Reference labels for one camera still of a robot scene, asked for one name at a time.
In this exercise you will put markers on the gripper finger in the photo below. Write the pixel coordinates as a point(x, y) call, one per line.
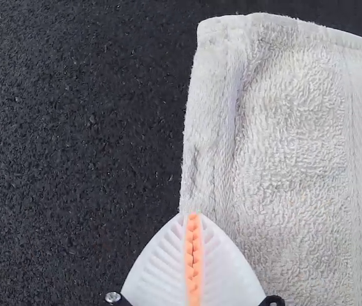
point(162, 271)
point(225, 274)

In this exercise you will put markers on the pale towel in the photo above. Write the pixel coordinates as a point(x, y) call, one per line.
point(289, 143)

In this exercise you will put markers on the black mat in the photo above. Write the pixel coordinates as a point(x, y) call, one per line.
point(72, 127)

